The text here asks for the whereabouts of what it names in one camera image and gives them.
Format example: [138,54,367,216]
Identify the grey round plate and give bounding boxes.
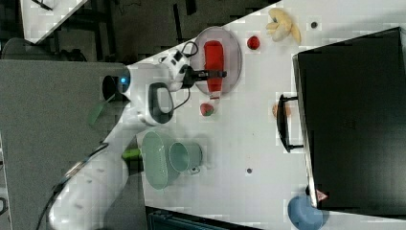
[190,27,242,95]

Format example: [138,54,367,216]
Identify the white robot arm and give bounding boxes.
[47,50,228,230]

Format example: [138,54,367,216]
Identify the silver black toaster oven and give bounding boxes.
[292,27,406,219]

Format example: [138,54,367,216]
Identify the blue plastic cup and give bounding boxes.
[287,195,325,230]

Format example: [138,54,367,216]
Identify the red plush ketchup bottle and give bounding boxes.
[204,40,224,100]

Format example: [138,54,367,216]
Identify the yellow plush banana toy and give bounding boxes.
[266,8,302,44]

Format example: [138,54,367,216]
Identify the small red strawberry toy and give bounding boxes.
[247,35,260,50]

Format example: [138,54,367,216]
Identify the large red strawberry toy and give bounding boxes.
[200,103,214,117]

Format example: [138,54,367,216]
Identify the green plastic mug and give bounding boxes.
[169,142,202,174]

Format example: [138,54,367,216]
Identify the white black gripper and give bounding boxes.
[159,50,227,92]

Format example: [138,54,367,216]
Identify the green pepper toy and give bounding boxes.
[123,149,142,161]

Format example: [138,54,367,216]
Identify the orange slice toy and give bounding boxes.
[272,103,291,119]

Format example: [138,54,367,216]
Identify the green perforated colander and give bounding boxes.
[141,130,179,190]

